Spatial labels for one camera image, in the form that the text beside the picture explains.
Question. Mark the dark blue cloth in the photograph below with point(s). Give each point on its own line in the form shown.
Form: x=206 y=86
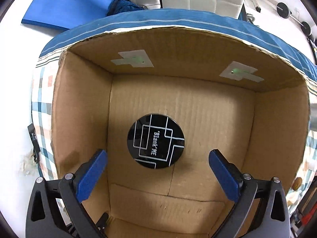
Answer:
x=120 y=6

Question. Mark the cardboard box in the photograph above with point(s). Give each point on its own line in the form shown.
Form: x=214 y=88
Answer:
x=226 y=95

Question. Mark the black strap buckle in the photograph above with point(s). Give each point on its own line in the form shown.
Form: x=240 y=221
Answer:
x=36 y=148

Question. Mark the barbell on floor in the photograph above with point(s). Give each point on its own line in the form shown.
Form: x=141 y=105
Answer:
x=284 y=12

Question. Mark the plaid tablecloth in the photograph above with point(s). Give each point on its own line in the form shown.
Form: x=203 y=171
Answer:
x=46 y=68

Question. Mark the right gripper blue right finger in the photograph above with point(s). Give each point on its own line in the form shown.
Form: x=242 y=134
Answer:
x=271 y=218

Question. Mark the black round tin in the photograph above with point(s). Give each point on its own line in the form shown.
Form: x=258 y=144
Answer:
x=156 y=141

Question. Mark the blue folded mat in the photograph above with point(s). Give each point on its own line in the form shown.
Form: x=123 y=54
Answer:
x=65 y=14

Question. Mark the crumpled clear plastic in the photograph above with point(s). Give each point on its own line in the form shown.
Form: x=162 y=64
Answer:
x=28 y=165

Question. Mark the brown walnut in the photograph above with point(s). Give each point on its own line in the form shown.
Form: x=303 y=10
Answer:
x=297 y=183

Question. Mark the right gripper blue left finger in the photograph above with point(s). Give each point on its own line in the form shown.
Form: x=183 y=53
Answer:
x=56 y=209

